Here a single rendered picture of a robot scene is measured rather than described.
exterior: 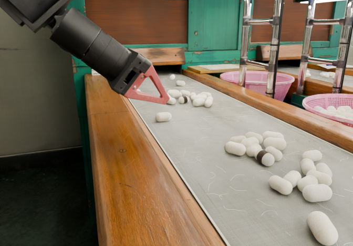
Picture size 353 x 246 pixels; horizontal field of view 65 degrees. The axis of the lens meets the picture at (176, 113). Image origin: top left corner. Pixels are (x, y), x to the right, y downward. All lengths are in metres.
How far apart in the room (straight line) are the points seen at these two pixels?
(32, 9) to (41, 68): 1.60
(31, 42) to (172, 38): 1.04
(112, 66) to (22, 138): 1.76
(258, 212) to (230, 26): 1.10
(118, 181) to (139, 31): 0.93
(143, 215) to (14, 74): 1.82
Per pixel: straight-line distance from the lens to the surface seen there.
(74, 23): 0.42
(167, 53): 1.20
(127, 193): 0.34
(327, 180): 0.43
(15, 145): 2.18
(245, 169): 0.44
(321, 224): 0.33
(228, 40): 1.37
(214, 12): 1.33
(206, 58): 1.31
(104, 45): 0.43
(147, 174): 0.37
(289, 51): 1.49
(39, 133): 2.13
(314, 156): 0.49
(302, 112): 0.68
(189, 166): 0.44
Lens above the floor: 0.95
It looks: 17 degrees down
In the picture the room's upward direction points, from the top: straight up
